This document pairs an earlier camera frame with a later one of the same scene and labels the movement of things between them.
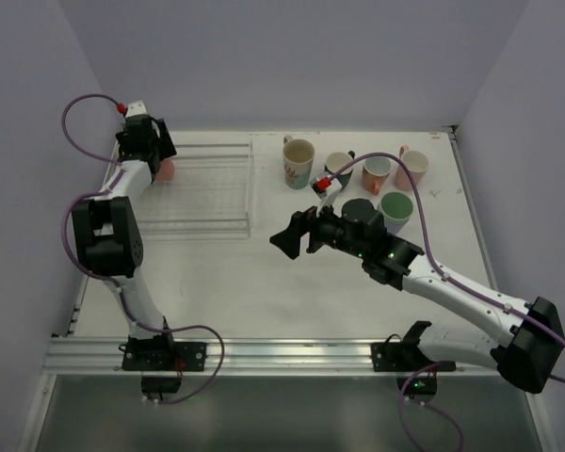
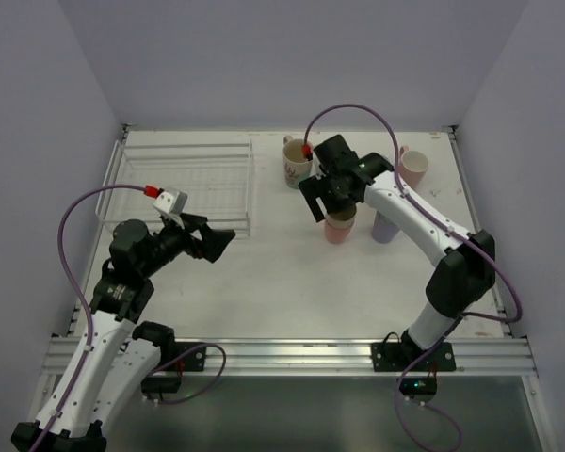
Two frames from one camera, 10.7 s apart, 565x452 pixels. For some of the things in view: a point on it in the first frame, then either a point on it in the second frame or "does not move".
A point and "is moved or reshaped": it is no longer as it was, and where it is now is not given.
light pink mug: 417,164 does not move
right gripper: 312,231 to 327,189
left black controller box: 160,384 does not move
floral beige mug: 298,156 does not move
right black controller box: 419,386 does not move
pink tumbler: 167,171 is moved or reshaped
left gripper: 163,142 to 198,236
